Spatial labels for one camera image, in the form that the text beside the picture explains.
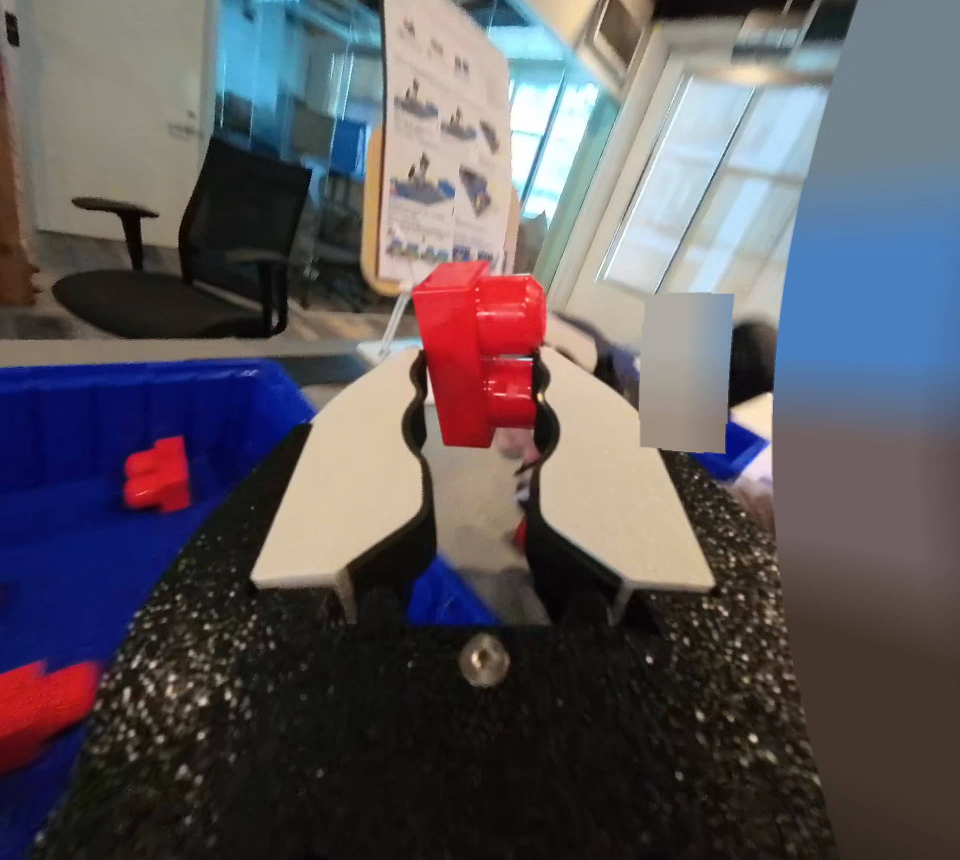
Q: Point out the printed instruction sheet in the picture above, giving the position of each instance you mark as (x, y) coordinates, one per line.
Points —
(442, 124)

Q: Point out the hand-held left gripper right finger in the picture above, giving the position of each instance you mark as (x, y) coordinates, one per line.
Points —
(622, 500)

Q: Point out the pile of coloured blocks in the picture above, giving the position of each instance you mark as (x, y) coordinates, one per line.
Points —
(157, 477)

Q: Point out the blue plastic bin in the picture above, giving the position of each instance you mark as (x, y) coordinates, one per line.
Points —
(75, 575)

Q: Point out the red two-stud block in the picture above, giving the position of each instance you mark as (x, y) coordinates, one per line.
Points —
(457, 350)

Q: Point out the white and wooden document stand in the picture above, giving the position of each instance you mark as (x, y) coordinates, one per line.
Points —
(371, 214)

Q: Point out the small background blue bin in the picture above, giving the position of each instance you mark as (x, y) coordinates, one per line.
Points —
(731, 451)

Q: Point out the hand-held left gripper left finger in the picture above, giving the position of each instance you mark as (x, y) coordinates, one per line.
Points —
(352, 492)

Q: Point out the black office chair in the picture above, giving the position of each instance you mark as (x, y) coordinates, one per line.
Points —
(225, 244)

